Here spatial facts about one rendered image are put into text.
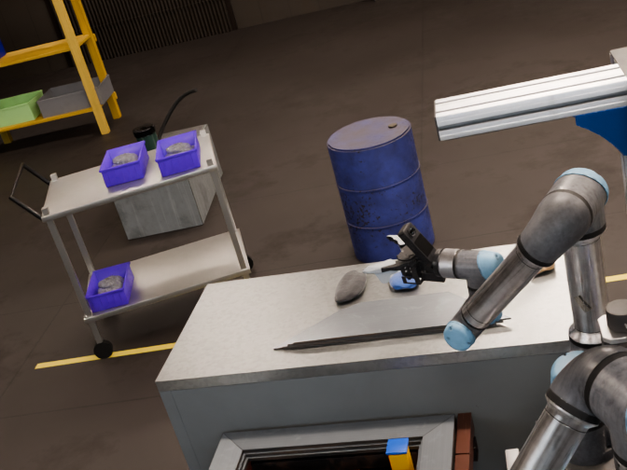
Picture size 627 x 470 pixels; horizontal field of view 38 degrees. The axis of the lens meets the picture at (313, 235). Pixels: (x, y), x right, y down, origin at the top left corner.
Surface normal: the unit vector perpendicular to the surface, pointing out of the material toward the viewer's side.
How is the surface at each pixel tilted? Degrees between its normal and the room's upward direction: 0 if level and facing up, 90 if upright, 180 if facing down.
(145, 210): 90
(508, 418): 90
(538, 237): 65
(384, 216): 90
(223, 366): 0
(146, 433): 0
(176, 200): 90
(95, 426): 0
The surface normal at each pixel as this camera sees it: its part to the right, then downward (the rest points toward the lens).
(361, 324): -0.24, -0.87
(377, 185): -0.04, 0.45
